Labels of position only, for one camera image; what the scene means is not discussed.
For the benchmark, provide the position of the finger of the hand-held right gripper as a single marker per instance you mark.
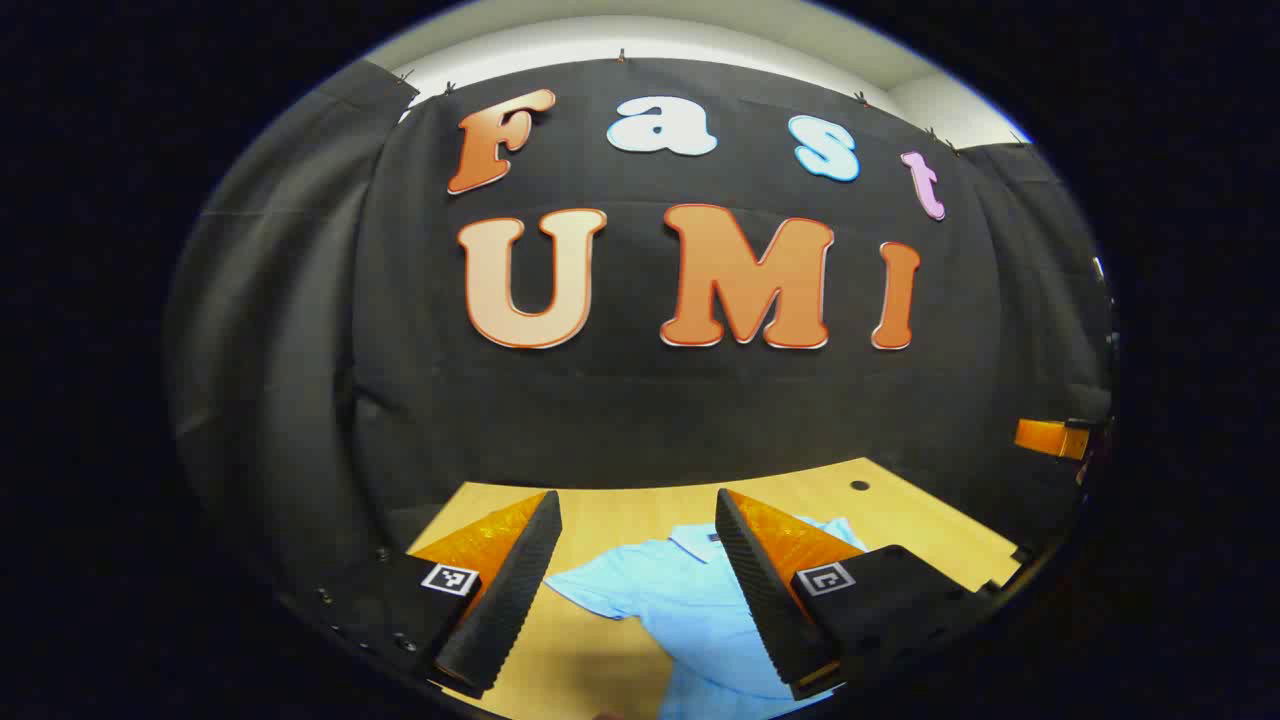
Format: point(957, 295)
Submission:
point(1045, 438)

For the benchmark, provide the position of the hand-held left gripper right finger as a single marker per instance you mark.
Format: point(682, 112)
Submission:
point(765, 600)

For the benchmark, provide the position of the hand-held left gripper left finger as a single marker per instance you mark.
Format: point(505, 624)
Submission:
point(510, 590)

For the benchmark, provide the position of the light blue T-shirt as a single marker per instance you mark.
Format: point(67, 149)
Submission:
point(690, 610)

